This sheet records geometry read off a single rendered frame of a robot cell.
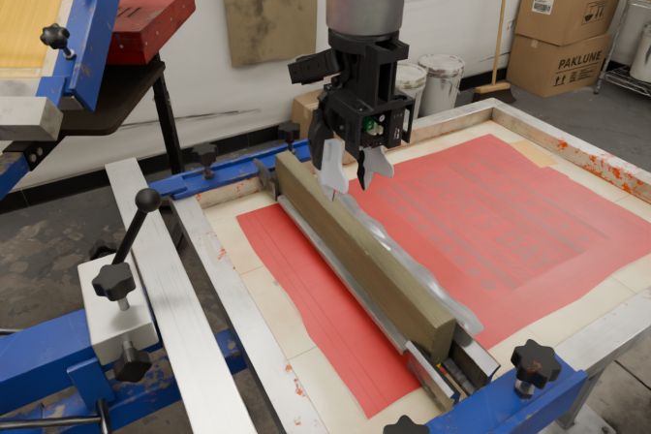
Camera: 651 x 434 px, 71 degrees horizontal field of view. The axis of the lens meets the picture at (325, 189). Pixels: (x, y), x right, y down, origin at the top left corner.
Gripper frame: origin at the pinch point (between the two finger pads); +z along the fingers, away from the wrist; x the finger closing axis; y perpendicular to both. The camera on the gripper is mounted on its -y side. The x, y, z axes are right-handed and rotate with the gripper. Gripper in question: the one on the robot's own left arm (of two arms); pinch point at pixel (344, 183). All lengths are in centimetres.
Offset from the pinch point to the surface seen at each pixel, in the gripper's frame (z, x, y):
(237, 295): 13.0, -15.7, -0.6
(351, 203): 15.8, 10.1, -12.8
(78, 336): 8.1, -33.7, 0.6
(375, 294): 10.7, -1.1, 9.7
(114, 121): 18, -20, -70
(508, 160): 16, 47, -10
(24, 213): 115, -65, -193
